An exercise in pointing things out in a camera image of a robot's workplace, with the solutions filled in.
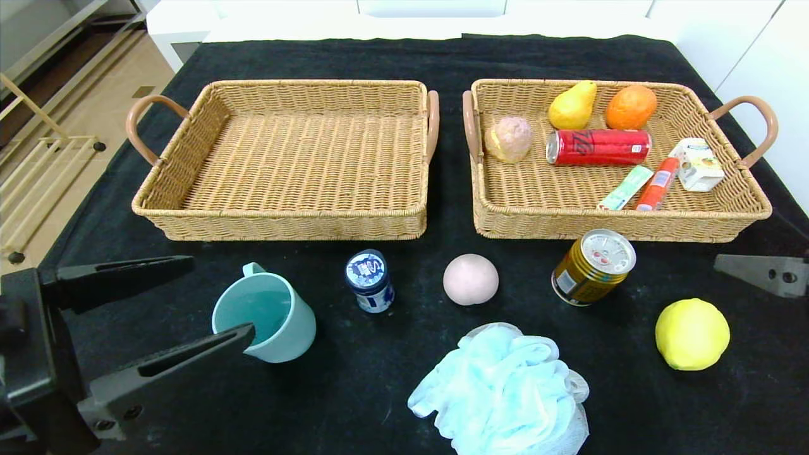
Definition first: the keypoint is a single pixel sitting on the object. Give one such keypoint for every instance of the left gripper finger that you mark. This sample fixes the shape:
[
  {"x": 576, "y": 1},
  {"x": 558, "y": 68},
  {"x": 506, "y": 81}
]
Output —
[
  {"x": 114, "y": 281},
  {"x": 114, "y": 404}
]

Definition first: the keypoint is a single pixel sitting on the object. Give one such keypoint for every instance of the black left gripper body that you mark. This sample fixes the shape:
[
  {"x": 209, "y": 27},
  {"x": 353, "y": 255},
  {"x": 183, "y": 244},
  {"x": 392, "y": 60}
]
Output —
[{"x": 31, "y": 344}]

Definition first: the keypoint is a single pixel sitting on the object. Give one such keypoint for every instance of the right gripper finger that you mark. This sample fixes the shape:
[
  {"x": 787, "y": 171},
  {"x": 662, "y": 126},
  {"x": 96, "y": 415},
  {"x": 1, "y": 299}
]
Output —
[{"x": 768, "y": 275}]

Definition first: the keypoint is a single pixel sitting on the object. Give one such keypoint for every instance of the yellow lemon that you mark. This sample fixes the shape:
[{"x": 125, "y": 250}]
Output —
[{"x": 692, "y": 335}]

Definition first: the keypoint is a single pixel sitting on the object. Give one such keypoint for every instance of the teal plastic mug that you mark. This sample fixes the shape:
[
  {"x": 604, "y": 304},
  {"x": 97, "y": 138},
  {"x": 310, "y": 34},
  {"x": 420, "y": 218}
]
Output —
[{"x": 287, "y": 328}]

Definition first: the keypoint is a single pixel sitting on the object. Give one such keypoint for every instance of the gold Red Bull can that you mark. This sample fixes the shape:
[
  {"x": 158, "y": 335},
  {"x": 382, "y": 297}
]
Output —
[{"x": 584, "y": 275}]

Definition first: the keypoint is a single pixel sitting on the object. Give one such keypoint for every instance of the pink peach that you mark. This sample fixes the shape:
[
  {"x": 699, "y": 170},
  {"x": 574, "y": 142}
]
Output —
[{"x": 471, "y": 280}]

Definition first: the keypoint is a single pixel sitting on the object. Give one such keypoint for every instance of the empty wicker basket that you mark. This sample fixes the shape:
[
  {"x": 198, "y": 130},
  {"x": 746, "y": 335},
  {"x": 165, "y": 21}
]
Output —
[{"x": 297, "y": 164}]

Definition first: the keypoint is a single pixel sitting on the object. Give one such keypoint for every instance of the wicker basket with food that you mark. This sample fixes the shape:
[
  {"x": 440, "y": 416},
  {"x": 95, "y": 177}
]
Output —
[{"x": 543, "y": 189}]

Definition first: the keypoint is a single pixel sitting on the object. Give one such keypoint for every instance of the cream wooden rack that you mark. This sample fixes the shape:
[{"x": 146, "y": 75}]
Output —
[{"x": 16, "y": 258}]

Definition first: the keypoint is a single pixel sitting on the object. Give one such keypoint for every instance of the white tea carton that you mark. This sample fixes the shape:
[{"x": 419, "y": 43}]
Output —
[{"x": 698, "y": 167}]

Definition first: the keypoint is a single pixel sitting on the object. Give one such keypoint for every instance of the orange sausage stick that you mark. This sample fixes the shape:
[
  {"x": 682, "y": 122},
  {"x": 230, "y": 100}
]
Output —
[{"x": 657, "y": 182}]

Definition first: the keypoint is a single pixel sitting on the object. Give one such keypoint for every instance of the green candy packet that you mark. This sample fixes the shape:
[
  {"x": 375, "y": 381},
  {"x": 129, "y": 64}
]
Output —
[{"x": 626, "y": 188}]

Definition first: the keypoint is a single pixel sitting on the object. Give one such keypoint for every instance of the red cola can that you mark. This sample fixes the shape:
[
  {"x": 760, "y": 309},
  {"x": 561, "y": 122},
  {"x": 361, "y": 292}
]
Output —
[{"x": 600, "y": 147}]

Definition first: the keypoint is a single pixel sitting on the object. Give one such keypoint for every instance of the orange fruit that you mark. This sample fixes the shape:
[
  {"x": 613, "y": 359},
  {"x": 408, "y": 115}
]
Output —
[{"x": 630, "y": 107}]

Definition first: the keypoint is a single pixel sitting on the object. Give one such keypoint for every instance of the small blue white bottle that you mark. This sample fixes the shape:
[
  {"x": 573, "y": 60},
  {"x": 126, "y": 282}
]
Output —
[{"x": 370, "y": 278}]

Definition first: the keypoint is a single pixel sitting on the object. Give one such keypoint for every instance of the yellow pear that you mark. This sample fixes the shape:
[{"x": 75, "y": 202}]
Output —
[{"x": 572, "y": 109}]

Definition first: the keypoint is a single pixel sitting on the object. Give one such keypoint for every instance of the lumpy pink bread bun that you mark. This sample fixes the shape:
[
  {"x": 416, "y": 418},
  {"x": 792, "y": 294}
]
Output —
[{"x": 509, "y": 139}]

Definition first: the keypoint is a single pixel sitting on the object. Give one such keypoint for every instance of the light blue bath loofah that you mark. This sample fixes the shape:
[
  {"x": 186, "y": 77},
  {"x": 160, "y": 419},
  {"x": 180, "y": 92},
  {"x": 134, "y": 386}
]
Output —
[{"x": 499, "y": 392}]

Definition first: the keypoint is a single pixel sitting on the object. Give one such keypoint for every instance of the grey metal shelf frame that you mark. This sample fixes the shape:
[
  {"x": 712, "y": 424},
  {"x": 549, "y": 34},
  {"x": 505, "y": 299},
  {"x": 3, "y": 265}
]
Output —
[{"x": 63, "y": 31}]

